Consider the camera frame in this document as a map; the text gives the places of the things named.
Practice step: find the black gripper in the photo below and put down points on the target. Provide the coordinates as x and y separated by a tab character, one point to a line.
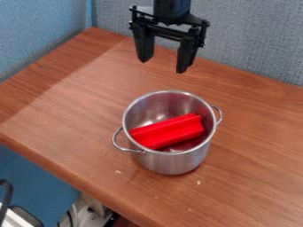
168	19

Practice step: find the stainless steel pot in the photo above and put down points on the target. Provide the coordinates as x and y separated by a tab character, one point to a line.
157	106

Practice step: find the red block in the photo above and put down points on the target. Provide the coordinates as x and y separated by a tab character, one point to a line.
168	132

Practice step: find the white power strip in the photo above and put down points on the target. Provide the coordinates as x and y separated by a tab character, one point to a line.
86	213

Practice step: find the grey white device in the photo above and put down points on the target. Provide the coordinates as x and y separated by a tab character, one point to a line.
18	218

